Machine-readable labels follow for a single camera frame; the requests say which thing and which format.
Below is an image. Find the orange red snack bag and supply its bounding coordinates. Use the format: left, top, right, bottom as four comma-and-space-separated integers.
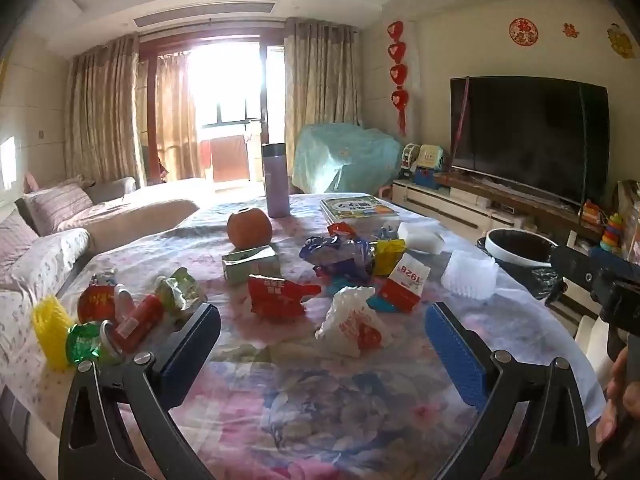
247, 274, 322, 317

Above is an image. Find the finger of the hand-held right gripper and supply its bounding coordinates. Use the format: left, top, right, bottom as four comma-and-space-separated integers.
549, 245, 593, 286

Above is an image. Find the sheer beige curtain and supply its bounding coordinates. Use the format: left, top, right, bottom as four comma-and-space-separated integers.
155, 52, 201, 181

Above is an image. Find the red hanging heart decoration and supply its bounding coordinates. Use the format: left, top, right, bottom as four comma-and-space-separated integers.
386, 21, 410, 136

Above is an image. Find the teal cloth covered furniture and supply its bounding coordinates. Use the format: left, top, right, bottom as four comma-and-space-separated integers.
291, 122, 405, 195

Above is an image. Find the red round packet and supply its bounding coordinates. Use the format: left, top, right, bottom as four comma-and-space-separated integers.
77, 284, 118, 325

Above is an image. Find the green white crumpled wrapper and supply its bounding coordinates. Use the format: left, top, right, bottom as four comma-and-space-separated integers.
155, 267, 208, 313

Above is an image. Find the yellow green toy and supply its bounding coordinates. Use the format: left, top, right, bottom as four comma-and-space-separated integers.
417, 144, 448, 173

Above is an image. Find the grey cushion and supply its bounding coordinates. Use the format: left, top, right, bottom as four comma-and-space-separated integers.
82, 176, 137, 205

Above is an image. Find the person's right hand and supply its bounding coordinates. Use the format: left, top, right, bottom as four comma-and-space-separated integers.
595, 332, 640, 446

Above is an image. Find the rainbow stacking rings toy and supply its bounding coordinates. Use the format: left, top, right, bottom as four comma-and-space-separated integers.
601, 212, 623, 251

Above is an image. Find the red white paper packet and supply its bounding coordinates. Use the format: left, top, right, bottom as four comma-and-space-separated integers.
376, 252, 432, 313

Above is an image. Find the stack of picture books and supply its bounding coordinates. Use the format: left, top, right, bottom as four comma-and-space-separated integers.
320, 196, 401, 223

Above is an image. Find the red round wall sticker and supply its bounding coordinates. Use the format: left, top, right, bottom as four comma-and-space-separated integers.
509, 17, 540, 45

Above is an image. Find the hanging orange towel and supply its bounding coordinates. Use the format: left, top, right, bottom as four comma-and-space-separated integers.
200, 135, 248, 181

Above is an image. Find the pink striped pillow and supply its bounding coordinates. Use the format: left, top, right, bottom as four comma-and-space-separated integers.
25, 182, 96, 236

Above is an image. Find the blue toy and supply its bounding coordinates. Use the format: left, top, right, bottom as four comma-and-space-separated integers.
412, 167, 443, 188

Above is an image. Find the purple thermos bottle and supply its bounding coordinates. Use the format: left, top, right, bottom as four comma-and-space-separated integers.
261, 142, 290, 219

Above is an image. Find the yellow foam fruit net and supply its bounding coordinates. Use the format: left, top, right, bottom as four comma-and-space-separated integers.
32, 295, 76, 372

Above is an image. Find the red can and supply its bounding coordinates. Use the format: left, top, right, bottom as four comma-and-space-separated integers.
100, 294, 166, 361

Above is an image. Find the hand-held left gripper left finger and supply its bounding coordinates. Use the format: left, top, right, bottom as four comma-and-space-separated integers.
58, 302, 222, 480

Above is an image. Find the beige bag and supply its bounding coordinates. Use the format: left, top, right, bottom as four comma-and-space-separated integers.
617, 180, 640, 263

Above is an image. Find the green foil wrapper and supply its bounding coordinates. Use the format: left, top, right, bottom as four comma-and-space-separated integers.
66, 322, 103, 363

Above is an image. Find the white foam fruit net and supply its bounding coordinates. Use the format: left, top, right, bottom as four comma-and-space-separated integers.
441, 250, 498, 300

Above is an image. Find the white wooden television cabinet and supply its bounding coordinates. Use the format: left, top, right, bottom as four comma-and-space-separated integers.
391, 172, 621, 321

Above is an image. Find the white foam block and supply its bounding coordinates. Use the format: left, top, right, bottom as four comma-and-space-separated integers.
397, 221, 446, 255

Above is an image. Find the large blue crumpled wrapper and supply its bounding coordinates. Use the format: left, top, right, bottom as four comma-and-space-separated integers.
299, 235, 376, 293

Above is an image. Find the round white rimmed bin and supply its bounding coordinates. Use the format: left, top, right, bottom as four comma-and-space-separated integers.
477, 227, 565, 303

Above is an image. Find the white floral pillow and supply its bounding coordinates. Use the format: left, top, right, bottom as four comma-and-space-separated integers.
10, 227, 93, 291

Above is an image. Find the gold wall sticker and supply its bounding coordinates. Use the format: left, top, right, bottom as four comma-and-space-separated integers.
607, 22, 638, 58

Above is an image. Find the black flat television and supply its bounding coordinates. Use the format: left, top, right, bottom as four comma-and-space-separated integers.
450, 76, 611, 207

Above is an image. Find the beige patterned curtain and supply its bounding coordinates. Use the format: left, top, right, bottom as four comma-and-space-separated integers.
65, 35, 141, 186
284, 17, 363, 193

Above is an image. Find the pink thin stick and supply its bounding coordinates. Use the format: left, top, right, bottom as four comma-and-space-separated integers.
450, 76, 471, 161

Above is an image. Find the cloth covered sofa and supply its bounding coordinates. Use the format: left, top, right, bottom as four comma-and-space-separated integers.
0, 175, 201, 411

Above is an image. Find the white red printed plastic bag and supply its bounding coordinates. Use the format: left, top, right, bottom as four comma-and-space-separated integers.
315, 286, 396, 358

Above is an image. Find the orange fruit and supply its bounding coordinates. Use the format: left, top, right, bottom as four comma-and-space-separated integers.
227, 207, 274, 250

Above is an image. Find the small green carton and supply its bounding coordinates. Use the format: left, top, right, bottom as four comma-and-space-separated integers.
221, 245, 282, 286

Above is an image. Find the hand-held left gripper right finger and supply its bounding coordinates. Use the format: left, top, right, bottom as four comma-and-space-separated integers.
424, 301, 598, 480

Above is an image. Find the yellow snack packet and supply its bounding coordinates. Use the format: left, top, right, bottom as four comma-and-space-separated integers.
372, 239, 407, 277

